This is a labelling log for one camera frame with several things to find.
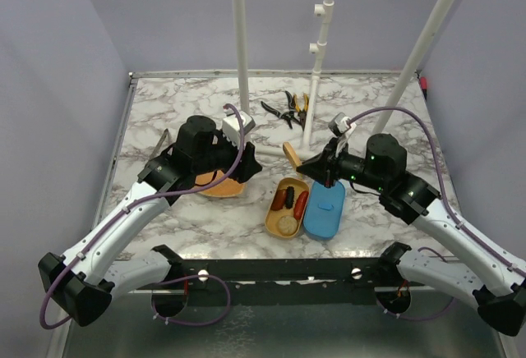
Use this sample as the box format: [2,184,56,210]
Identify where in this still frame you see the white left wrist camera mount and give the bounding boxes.
[221,112,256,147]

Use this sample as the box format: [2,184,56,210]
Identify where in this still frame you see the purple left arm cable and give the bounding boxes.
[39,103,247,330]

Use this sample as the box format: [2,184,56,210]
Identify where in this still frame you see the black pruning shears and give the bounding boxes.
[261,90,303,130]

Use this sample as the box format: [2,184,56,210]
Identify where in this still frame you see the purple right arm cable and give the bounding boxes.
[347,106,526,321]

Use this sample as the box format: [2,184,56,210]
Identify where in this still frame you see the red sausage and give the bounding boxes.
[293,190,309,221]

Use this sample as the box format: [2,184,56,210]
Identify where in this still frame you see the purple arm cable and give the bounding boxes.
[39,103,247,330]
[347,106,526,321]

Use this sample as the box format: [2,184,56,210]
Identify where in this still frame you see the metal food tongs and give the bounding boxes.
[149,129,171,161]

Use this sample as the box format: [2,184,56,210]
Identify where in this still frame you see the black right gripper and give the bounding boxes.
[298,136,388,191]

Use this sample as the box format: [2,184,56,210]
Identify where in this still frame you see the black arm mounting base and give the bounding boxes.
[151,246,411,319]

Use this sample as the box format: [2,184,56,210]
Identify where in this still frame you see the beige lunch box lid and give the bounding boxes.
[282,142,303,180]

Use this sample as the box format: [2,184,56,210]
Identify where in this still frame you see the beige lunch box base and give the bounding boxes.
[265,177,310,239]

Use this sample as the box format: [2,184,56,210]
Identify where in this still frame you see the yellow handled pliers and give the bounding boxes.
[293,93,309,130]

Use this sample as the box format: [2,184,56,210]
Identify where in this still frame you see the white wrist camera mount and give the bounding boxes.
[221,112,256,147]
[328,112,357,156]

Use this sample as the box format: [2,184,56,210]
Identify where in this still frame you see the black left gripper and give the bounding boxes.
[194,128,263,182]

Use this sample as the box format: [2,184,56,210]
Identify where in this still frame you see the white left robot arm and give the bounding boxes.
[38,112,262,329]

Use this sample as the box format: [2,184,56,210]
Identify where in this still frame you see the aluminium table frame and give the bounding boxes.
[44,71,519,358]

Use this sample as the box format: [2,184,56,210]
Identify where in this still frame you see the brown sausage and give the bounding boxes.
[270,189,287,211]

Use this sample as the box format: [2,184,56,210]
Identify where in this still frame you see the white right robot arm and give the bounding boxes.
[297,134,525,337]

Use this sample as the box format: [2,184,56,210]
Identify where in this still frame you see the white PVC pipe frame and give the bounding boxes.
[224,0,478,158]

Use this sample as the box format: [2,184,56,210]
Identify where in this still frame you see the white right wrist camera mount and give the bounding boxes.
[328,112,357,156]

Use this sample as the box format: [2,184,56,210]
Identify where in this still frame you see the blue lunch box base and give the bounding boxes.
[302,227,338,241]

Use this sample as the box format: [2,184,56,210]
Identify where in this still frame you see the white steamed bun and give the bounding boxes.
[277,216,298,236]

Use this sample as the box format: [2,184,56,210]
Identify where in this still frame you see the woven bamboo basket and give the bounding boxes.
[195,171,246,198]

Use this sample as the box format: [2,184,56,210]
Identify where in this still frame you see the blue lunch box lid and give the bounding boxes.
[302,181,346,230]

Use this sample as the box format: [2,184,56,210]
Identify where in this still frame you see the red clamp at table corner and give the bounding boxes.
[418,76,427,98]

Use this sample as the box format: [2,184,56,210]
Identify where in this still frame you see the black sea cucumber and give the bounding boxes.
[284,186,295,209]

